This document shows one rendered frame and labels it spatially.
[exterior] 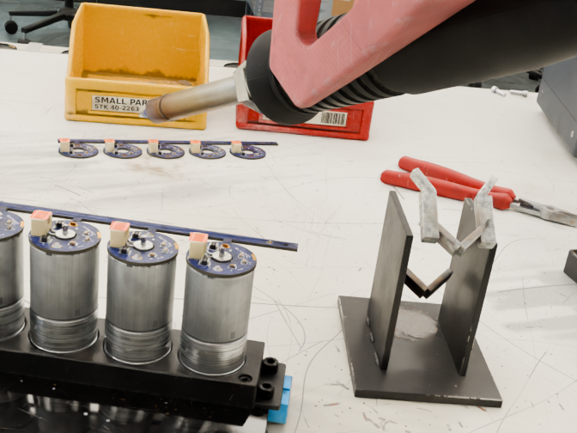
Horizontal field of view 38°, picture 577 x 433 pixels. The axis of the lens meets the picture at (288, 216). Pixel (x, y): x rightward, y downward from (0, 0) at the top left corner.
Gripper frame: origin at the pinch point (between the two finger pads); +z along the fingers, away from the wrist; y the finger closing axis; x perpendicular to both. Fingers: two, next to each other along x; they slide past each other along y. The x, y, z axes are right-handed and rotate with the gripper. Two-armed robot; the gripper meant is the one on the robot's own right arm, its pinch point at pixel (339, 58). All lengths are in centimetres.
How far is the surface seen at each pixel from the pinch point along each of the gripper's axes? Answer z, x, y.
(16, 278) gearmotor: 15.4, -4.7, 2.8
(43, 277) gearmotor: 14.1, -3.8, 2.5
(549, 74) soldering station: 22, -16, -51
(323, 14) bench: 129, -133, -173
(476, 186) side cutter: 20.6, -6.2, -30.3
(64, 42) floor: 241, -238, -161
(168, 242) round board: 12.3, -3.0, -1.6
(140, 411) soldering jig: 15.6, 1.4, 0.7
